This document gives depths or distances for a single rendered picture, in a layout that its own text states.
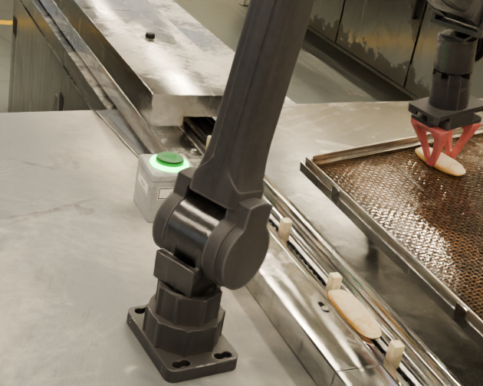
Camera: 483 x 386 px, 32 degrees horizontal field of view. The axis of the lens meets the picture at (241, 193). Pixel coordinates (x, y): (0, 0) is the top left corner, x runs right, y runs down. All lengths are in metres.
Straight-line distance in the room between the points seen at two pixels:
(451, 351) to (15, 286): 0.52
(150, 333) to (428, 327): 0.37
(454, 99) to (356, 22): 3.55
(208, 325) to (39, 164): 0.51
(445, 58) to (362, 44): 3.49
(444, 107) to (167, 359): 0.59
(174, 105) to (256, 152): 0.56
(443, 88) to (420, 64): 3.03
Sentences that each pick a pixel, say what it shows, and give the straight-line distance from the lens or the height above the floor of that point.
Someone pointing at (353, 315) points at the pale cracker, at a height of 0.86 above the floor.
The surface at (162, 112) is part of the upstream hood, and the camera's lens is 1.39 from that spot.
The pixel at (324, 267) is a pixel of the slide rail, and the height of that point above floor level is 0.85.
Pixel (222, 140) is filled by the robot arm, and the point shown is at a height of 1.06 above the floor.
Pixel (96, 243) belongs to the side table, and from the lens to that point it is 1.11.
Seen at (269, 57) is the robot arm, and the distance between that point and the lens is 0.81.
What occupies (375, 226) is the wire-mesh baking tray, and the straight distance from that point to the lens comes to 1.13.
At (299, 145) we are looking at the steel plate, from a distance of 1.53.
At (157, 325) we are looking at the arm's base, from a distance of 0.89.
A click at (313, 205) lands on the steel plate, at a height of 0.82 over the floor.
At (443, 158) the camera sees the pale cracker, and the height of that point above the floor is 0.93.
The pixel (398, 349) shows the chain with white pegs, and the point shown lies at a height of 0.87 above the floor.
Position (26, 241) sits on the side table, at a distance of 1.10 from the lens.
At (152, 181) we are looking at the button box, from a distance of 1.14.
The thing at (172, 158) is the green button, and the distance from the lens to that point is 1.17.
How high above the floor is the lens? 1.38
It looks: 25 degrees down
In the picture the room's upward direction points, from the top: 11 degrees clockwise
